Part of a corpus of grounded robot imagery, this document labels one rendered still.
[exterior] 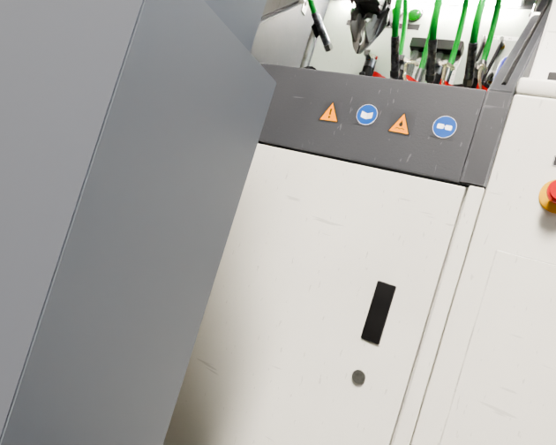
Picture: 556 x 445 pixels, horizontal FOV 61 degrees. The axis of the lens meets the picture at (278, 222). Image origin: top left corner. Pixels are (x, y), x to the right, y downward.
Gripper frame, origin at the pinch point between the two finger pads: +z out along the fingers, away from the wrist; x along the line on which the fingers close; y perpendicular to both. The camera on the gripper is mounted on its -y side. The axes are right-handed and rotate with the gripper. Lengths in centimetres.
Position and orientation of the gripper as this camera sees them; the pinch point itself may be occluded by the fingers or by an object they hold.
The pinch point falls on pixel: (360, 49)
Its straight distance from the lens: 122.0
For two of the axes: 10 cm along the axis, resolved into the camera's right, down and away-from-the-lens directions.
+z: -3.0, 9.5, -0.4
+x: 8.6, 2.5, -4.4
